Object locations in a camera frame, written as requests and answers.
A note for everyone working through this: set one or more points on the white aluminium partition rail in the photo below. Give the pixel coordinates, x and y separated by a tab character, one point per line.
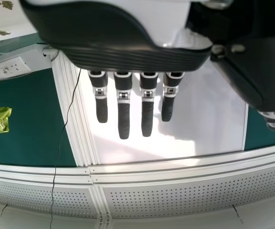
151	169

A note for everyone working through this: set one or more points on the white perforated panel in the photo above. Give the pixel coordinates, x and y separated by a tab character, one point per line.
187	198
32	198

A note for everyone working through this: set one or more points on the wide white socket plate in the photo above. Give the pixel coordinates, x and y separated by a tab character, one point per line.
6	69

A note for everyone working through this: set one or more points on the white aluminium partition post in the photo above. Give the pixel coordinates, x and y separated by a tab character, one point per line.
80	133

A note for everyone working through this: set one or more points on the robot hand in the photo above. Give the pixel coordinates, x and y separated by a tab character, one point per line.
127	35

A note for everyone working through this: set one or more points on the white wall trunking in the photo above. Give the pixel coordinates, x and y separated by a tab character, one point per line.
39	63

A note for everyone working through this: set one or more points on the white corrugated conduit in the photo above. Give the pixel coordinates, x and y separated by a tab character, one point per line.
48	51

